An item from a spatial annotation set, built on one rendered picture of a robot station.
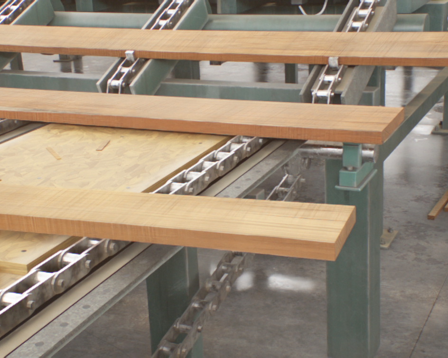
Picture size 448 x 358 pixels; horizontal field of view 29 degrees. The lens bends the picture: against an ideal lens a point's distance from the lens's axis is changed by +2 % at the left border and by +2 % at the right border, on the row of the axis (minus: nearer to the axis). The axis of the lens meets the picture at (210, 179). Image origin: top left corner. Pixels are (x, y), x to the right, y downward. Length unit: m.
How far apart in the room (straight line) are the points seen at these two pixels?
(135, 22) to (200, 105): 1.07
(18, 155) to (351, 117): 0.70
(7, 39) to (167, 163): 1.24
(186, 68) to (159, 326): 1.86
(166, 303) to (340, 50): 0.89
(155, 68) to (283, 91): 0.40
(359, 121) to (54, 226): 0.72
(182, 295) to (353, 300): 0.88
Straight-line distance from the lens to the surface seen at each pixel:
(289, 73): 6.12
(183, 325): 1.60
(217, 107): 1.91
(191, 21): 2.74
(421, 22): 2.63
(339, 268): 2.48
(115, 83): 2.45
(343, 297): 2.52
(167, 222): 1.23
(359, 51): 2.27
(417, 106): 3.98
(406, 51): 2.25
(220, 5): 3.14
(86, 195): 1.38
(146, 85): 2.49
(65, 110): 1.98
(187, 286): 1.72
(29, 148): 1.86
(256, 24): 2.78
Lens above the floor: 1.32
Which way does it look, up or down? 18 degrees down
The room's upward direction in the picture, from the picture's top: 3 degrees counter-clockwise
